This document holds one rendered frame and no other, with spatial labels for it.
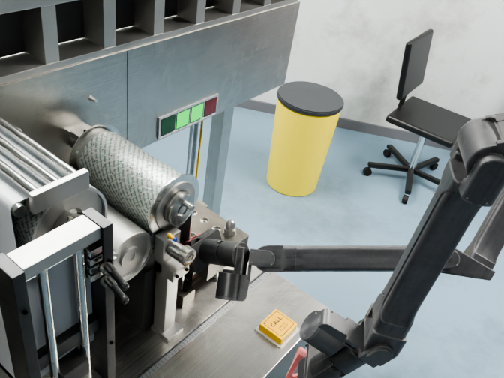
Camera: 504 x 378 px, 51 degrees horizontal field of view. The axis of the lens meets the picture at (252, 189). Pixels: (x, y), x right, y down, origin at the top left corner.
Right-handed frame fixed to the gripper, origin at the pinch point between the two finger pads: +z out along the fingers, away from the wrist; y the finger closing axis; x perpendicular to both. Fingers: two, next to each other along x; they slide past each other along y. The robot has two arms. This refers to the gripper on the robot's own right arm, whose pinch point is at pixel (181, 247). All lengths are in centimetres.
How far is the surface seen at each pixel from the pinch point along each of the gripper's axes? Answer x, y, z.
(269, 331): -25.0, 6.6, -15.1
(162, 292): -5.4, -11.4, -3.2
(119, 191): 20.0, -12.7, -2.1
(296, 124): -15, 165, 82
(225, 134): 7, 74, 49
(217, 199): -22, 75, 65
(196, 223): -0.3, 12.9, 7.5
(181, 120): 24.5, 29.0, 20.4
